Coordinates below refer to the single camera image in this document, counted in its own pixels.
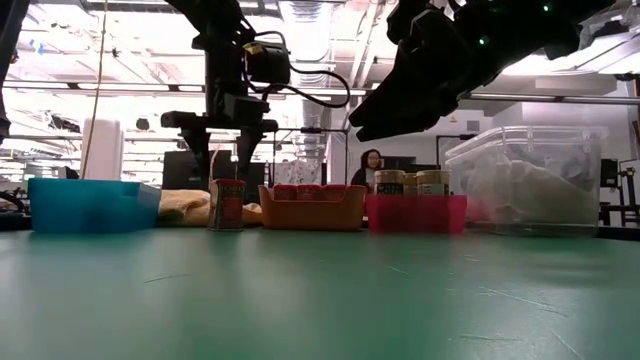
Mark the yellow tag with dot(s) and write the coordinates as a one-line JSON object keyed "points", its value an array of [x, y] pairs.
{"points": [[253, 48]]}

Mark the magenta plastic bin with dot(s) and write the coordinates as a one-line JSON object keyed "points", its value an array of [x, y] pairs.
{"points": [[415, 215]]}

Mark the teal plastic bin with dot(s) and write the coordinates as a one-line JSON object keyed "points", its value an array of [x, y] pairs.
{"points": [[90, 207]]}

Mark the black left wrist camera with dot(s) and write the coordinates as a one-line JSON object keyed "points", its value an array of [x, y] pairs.
{"points": [[270, 62]]}

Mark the orange plastic bin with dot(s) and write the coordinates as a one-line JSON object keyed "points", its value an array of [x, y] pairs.
{"points": [[310, 212]]}

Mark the yellow checked cloth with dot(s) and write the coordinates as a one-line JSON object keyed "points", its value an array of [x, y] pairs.
{"points": [[185, 205]]}

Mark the grey cloth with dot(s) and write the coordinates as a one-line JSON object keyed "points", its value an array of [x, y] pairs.
{"points": [[525, 195]]}

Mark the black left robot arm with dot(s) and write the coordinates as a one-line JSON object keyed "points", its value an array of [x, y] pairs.
{"points": [[215, 17]]}

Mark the white cylindrical column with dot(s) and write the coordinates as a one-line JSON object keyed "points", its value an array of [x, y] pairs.
{"points": [[102, 150]]}

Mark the black equipment stand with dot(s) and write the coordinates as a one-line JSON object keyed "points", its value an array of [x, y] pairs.
{"points": [[610, 172]]}

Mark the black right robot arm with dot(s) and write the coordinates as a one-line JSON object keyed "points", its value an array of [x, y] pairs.
{"points": [[540, 25]]}

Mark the green table mat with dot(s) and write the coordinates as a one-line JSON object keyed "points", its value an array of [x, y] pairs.
{"points": [[320, 300]]}

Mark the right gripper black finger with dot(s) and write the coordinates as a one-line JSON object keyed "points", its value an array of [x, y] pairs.
{"points": [[390, 105], [400, 130]]}

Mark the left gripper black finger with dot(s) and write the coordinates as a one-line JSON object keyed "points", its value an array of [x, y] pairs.
{"points": [[200, 145], [246, 142]]}

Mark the clear plastic storage box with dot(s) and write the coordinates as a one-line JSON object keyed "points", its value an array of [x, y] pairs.
{"points": [[550, 137]]}

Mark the black cabinet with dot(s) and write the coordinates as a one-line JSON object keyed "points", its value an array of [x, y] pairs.
{"points": [[180, 170]]}

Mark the person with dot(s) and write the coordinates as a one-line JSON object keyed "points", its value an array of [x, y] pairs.
{"points": [[369, 165]]}

